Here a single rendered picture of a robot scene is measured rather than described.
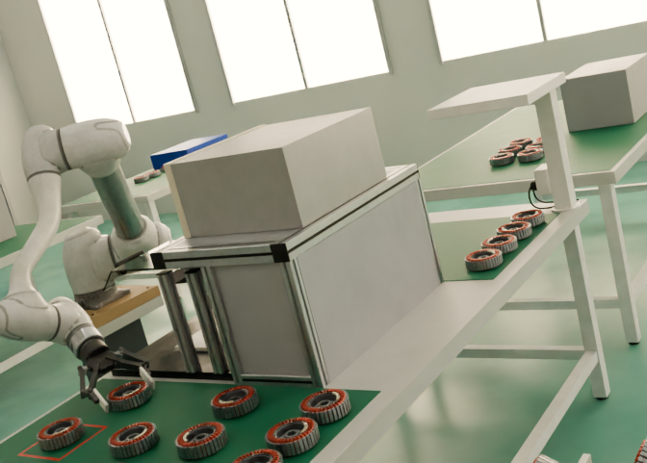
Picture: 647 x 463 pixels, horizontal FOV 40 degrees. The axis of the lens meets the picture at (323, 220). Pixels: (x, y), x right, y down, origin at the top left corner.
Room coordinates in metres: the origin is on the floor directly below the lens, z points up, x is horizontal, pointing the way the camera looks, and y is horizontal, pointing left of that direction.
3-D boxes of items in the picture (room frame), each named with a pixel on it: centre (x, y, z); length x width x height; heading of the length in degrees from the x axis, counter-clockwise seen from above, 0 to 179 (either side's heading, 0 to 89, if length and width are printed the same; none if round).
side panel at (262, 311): (2.05, 0.20, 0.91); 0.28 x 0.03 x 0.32; 54
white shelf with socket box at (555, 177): (2.93, -0.67, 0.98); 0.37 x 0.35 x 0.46; 144
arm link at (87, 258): (3.15, 0.86, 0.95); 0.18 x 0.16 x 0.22; 96
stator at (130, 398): (2.17, 0.61, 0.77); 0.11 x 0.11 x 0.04
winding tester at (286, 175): (2.34, 0.08, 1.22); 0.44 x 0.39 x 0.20; 144
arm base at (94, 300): (3.13, 0.89, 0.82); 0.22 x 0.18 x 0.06; 144
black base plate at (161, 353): (2.54, 0.32, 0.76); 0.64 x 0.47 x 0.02; 144
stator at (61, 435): (2.04, 0.76, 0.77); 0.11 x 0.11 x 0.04
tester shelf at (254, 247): (2.36, 0.08, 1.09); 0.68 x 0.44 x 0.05; 144
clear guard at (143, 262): (2.39, 0.44, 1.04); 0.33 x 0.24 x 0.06; 54
